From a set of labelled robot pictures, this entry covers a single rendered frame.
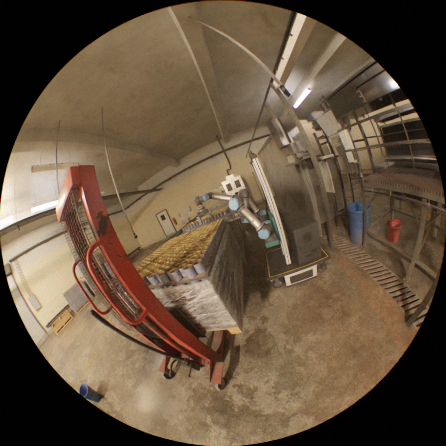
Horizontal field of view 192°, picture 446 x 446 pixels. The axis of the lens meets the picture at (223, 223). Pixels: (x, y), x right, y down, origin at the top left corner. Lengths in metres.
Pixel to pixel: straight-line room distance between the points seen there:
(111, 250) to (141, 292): 0.30
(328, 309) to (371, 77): 2.41
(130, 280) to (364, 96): 2.44
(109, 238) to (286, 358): 1.72
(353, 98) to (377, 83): 0.41
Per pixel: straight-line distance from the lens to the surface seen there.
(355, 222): 2.47
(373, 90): 1.78
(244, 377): 1.61
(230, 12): 3.72
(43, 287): 9.50
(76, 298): 7.90
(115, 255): 0.82
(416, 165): 2.85
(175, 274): 0.92
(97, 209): 0.86
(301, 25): 1.70
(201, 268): 0.86
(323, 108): 2.29
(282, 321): 1.74
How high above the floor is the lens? 1.53
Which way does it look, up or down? 12 degrees down
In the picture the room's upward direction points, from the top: 24 degrees counter-clockwise
